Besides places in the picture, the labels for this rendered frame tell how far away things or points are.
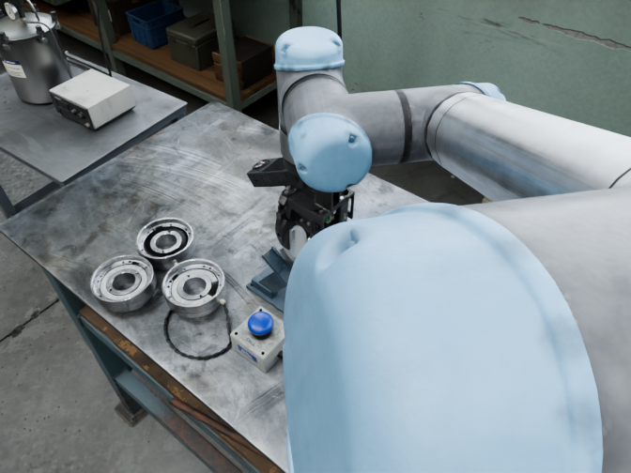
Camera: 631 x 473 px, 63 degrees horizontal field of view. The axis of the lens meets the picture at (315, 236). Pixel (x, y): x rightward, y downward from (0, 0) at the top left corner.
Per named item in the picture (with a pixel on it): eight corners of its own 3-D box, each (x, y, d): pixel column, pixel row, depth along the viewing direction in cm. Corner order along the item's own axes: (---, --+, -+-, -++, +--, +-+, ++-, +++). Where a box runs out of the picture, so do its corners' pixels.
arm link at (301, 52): (277, 59, 51) (269, 23, 57) (282, 148, 59) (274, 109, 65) (353, 53, 52) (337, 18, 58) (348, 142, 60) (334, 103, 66)
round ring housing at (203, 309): (154, 306, 88) (148, 292, 85) (191, 266, 95) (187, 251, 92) (204, 330, 85) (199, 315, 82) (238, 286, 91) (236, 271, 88)
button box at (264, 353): (232, 350, 82) (228, 333, 79) (262, 321, 86) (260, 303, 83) (269, 378, 79) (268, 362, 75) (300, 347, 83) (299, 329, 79)
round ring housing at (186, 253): (134, 244, 98) (129, 229, 95) (186, 225, 102) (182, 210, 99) (149, 281, 92) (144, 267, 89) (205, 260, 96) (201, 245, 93)
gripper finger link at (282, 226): (282, 254, 75) (284, 207, 69) (274, 250, 76) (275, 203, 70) (302, 239, 78) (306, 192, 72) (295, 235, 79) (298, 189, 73)
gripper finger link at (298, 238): (309, 287, 77) (313, 241, 71) (280, 268, 80) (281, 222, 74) (321, 276, 79) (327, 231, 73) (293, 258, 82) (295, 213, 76)
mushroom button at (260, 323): (244, 340, 81) (241, 322, 77) (261, 323, 83) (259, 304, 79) (263, 354, 79) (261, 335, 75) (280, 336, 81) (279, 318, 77)
